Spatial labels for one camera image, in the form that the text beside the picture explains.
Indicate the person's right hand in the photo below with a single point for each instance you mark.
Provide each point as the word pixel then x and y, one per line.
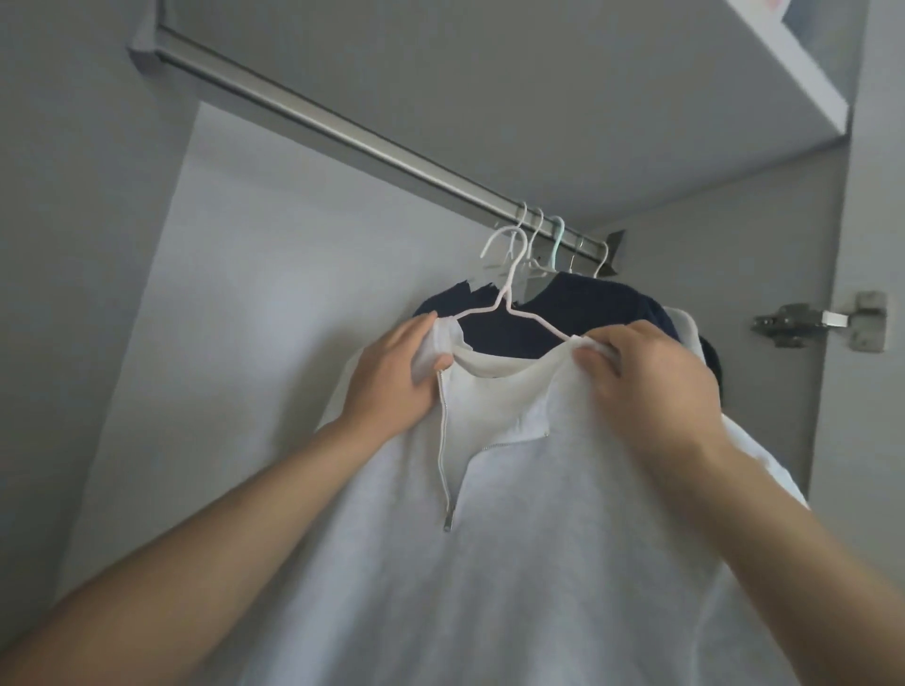
pixel 661 396

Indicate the person's left hand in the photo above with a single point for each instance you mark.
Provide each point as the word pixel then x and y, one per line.
pixel 392 385

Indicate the person's left thumb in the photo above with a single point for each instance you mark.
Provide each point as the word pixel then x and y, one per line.
pixel 441 362

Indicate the person's right thumb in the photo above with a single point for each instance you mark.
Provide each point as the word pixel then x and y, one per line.
pixel 595 364

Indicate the white zip sweatshirt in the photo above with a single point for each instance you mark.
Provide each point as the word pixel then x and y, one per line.
pixel 530 537

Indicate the person's right forearm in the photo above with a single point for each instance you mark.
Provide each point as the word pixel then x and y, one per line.
pixel 792 558

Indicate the person's left forearm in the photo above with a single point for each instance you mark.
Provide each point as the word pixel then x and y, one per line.
pixel 212 558

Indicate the navy garment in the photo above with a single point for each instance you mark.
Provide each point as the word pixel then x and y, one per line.
pixel 587 307

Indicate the white hanging garment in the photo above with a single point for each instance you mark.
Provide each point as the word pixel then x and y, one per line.
pixel 687 332

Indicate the white plastic clothes hanger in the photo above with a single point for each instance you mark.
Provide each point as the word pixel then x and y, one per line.
pixel 602 263

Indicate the thin metal clothes hanger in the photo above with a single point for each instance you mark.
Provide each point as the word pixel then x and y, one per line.
pixel 578 254

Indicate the dark hanging garment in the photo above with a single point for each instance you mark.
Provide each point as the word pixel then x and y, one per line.
pixel 712 374

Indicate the pale teal clothes hanger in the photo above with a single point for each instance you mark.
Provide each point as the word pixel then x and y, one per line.
pixel 558 240

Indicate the translucent clothes hanger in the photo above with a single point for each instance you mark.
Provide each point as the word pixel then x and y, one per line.
pixel 537 240

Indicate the metal cabinet hinge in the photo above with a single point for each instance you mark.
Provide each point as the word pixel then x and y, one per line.
pixel 806 321

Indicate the metal closet rod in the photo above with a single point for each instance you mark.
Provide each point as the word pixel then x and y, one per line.
pixel 318 121

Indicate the grey wardrobe door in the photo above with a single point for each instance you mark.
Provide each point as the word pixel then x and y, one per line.
pixel 866 226

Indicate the white shelf board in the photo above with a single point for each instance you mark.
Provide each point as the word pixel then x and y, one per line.
pixel 792 67

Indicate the grey rod bracket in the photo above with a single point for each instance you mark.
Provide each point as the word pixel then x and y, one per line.
pixel 145 39

